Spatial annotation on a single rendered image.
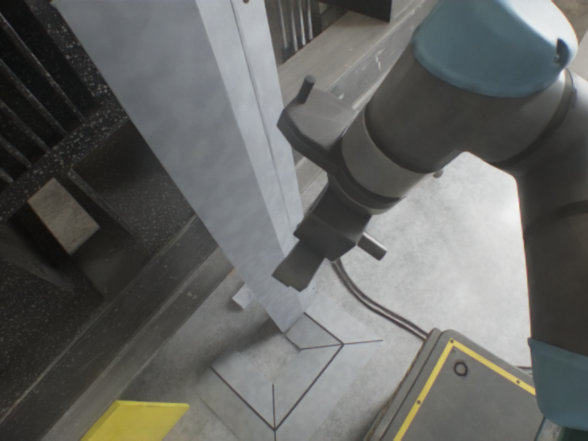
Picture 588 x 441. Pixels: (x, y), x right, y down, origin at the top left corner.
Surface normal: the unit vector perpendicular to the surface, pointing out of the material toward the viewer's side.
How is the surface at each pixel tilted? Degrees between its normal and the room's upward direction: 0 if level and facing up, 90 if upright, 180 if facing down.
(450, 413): 0
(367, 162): 75
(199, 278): 0
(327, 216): 25
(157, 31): 90
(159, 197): 0
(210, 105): 90
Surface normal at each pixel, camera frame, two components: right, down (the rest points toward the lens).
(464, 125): -0.21, 0.87
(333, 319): 0.00, -0.59
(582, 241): -0.76, -0.44
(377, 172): -0.48, 0.74
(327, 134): 0.29, -0.37
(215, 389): -0.24, -0.33
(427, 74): -0.85, 0.32
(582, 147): -0.52, -0.50
